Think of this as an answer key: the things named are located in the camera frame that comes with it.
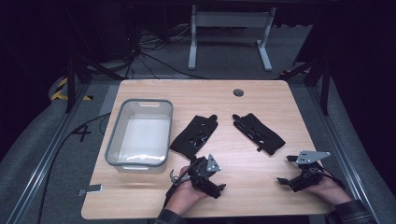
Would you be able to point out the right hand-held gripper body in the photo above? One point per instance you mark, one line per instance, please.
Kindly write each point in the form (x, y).
(308, 177)

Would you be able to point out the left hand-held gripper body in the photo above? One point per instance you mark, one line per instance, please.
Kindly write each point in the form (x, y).
(202, 169)

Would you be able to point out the black glove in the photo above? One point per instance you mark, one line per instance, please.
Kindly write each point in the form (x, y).
(261, 133)
(194, 133)

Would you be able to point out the grey plastic bin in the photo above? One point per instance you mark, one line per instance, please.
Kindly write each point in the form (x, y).
(143, 137)

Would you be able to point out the person's right hand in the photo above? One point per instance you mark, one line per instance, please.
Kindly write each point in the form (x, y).
(333, 191)

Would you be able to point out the person's left hand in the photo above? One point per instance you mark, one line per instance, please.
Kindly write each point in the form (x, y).
(183, 196)

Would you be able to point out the black metal stand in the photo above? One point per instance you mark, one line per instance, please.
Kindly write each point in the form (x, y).
(325, 90)
(71, 84)

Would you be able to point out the yellow black hazard tape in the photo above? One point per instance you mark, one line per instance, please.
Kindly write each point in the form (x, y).
(60, 88)

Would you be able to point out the aluminium rail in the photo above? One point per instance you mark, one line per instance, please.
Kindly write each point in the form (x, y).
(339, 146)
(46, 155)

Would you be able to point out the small metal bracket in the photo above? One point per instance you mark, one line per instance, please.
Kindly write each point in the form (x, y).
(91, 189)

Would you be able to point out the white metal desk frame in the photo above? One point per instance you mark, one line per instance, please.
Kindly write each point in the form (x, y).
(230, 19)

